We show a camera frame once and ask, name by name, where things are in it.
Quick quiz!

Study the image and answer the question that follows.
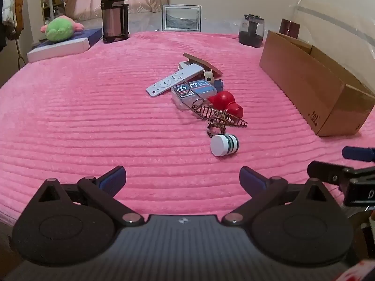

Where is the pink ribbed blanket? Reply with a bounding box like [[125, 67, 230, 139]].
[[0, 31, 375, 229]]

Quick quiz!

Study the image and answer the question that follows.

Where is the white square box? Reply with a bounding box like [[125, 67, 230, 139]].
[[178, 53, 224, 78]]

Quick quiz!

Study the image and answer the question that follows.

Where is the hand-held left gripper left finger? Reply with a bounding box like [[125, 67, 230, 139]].
[[29, 166, 145, 226]]

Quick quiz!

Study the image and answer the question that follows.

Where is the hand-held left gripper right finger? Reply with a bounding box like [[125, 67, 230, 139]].
[[222, 166, 337, 226]]

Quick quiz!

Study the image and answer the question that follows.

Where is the brown jacket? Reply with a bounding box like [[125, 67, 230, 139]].
[[7, 0, 25, 40]]

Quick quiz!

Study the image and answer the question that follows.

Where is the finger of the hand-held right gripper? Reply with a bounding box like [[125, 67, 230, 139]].
[[307, 160, 353, 186], [342, 146, 375, 163]]

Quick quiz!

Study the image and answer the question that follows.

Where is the green pink plush toy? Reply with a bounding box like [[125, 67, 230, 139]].
[[40, 16, 85, 42]]

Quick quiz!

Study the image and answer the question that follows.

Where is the white remote control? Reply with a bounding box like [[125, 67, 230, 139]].
[[146, 63, 204, 97]]

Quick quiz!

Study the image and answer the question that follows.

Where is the clear plastic sheet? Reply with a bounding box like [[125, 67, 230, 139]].
[[289, 0, 375, 74]]

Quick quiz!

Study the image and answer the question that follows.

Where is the maroon canister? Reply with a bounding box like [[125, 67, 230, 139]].
[[279, 18, 301, 39]]

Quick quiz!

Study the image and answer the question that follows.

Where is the clear blue-label floss box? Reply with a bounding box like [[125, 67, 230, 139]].
[[171, 80, 218, 111]]

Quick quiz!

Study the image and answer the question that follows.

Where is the red boxing glove toy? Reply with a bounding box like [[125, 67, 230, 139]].
[[208, 91, 244, 118]]

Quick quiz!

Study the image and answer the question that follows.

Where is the blue white flat box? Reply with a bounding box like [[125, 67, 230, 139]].
[[27, 28, 103, 63]]

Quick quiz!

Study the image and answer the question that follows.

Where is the silver picture frame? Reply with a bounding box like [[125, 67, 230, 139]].
[[162, 4, 202, 33]]

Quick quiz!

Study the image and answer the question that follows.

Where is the dark glass jar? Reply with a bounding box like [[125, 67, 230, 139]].
[[238, 14, 266, 48]]

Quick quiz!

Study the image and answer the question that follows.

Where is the brown cardboard box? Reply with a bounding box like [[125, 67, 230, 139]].
[[259, 30, 375, 137]]

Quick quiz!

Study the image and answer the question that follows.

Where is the steel thermos flask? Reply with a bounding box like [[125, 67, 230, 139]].
[[100, 0, 130, 44]]

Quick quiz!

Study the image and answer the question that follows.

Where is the white green-striped spool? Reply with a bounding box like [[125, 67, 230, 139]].
[[210, 134, 240, 157]]

